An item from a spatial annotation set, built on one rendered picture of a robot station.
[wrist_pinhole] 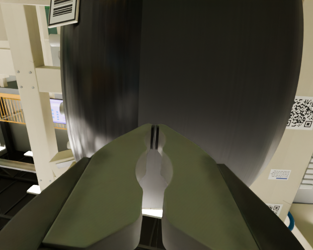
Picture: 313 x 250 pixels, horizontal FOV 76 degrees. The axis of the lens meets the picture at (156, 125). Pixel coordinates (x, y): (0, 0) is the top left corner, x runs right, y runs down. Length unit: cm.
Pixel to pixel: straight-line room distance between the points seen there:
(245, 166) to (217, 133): 7
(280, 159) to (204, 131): 36
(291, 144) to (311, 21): 25
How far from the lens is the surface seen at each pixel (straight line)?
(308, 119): 55
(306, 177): 65
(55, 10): 27
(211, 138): 24
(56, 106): 474
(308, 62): 51
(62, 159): 105
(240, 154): 26
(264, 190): 61
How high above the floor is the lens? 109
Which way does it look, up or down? 23 degrees up
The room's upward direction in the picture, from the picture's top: 177 degrees counter-clockwise
